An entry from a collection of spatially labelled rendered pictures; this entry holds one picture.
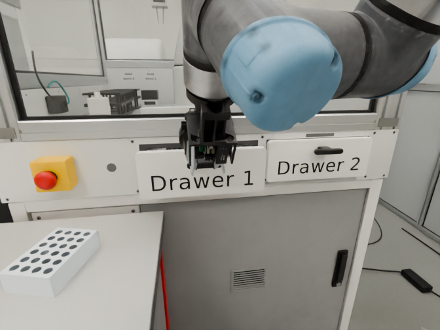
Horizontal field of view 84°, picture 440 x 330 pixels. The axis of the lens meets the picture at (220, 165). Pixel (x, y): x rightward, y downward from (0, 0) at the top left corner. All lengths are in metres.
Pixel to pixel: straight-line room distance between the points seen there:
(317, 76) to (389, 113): 0.64
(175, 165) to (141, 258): 0.20
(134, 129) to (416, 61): 0.51
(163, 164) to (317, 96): 0.41
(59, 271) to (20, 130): 0.34
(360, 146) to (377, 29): 0.52
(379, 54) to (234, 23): 0.13
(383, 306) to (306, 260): 0.80
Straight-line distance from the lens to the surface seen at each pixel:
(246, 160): 0.56
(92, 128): 0.62
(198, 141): 0.35
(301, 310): 1.05
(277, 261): 0.86
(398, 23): 0.26
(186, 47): 0.30
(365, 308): 1.59
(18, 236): 0.69
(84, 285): 0.49
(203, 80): 0.30
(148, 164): 0.55
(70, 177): 0.64
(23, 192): 0.74
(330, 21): 0.23
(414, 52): 0.28
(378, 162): 0.84
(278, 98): 0.17
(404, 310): 1.67
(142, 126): 0.60
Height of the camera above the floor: 1.07
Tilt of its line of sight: 19 degrees down
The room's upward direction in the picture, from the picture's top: straight up
